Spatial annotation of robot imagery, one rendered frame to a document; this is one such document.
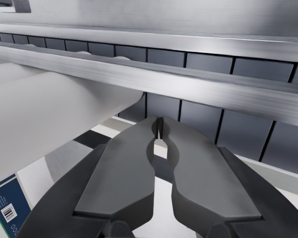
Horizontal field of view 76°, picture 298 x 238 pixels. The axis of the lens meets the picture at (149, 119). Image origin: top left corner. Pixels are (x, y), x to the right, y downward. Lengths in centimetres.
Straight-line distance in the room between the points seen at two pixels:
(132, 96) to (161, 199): 15
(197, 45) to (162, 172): 16
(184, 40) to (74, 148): 25
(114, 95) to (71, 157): 23
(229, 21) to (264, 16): 3
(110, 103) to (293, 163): 15
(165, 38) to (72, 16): 18
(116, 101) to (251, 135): 12
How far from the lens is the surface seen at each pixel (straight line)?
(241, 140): 18
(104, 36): 22
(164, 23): 23
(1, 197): 51
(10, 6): 30
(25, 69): 18
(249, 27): 21
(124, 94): 17
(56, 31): 28
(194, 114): 18
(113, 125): 20
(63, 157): 39
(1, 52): 20
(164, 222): 31
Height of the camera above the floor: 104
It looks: 50 degrees down
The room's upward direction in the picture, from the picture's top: 128 degrees counter-clockwise
